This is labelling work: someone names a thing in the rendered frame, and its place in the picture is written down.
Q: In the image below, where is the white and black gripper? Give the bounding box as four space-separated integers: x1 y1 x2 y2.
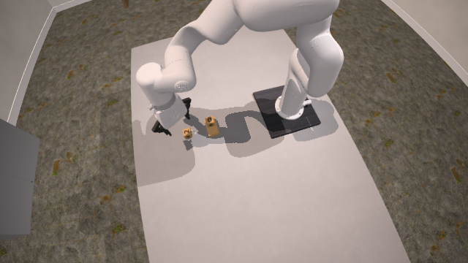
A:
152 93 191 136

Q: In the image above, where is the wooden number cube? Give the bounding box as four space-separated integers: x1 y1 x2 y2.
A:
205 116 215 127
182 128 192 139

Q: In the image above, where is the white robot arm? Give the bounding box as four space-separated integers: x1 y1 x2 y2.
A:
136 0 344 120

